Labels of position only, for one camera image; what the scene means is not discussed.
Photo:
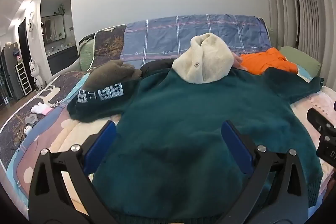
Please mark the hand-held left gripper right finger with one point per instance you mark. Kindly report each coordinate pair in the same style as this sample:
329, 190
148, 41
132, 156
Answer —
236, 146

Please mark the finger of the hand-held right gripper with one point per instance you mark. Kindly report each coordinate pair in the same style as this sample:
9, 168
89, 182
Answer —
319, 120

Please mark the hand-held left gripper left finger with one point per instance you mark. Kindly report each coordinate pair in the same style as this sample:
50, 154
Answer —
101, 146

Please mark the dark green sweater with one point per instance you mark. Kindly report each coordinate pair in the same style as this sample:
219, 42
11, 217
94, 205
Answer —
183, 121

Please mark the plush printed blanket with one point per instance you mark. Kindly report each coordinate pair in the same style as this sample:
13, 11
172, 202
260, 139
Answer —
78, 132

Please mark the dark garment with white print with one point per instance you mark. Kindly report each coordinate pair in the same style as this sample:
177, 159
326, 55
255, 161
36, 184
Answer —
99, 108

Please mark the green pillow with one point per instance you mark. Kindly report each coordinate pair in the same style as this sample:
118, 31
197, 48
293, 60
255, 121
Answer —
302, 58
86, 53
272, 36

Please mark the small pink cloth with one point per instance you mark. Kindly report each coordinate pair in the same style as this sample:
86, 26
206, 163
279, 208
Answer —
47, 111

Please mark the white socks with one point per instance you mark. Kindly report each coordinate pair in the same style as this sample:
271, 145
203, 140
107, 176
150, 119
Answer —
38, 108

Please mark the small grey item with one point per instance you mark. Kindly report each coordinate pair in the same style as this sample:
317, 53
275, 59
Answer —
31, 119

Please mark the small white item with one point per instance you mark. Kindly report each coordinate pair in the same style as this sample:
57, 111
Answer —
27, 130

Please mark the brown fleece garment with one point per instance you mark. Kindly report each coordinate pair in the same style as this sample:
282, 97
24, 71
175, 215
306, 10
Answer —
110, 71

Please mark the orange garment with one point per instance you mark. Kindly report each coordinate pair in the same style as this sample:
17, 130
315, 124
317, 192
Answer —
262, 61

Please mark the pink garment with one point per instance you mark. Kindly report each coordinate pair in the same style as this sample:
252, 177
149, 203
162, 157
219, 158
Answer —
237, 60

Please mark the cream fleece garment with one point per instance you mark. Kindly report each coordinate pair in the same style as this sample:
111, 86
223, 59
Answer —
204, 61

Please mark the dark vanity cabinet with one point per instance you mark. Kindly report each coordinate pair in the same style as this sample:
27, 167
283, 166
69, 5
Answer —
63, 58

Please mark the black garment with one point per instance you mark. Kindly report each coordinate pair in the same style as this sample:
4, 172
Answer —
155, 66

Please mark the white cat figure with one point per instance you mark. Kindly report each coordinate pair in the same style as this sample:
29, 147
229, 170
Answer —
35, 74

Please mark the white storage rack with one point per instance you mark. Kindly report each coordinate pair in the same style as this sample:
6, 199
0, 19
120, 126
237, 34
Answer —
23, 79

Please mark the white pleated curtain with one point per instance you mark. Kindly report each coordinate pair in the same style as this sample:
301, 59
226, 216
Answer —
315, 16

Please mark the black cabinet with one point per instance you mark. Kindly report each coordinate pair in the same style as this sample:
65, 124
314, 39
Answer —
10, 74

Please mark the blue plaid sheet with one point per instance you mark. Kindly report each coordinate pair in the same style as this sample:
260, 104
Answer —
162, 35

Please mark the dark door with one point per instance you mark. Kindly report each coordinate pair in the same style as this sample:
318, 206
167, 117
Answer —
23, 43

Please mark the green plant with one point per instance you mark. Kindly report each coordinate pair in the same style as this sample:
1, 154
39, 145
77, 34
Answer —
59, 9

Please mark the wall mirror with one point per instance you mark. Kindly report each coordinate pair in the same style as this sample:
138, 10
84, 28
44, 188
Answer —
52, 29

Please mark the wall clock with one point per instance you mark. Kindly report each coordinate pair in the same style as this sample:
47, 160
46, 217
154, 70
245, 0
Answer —
30, 26

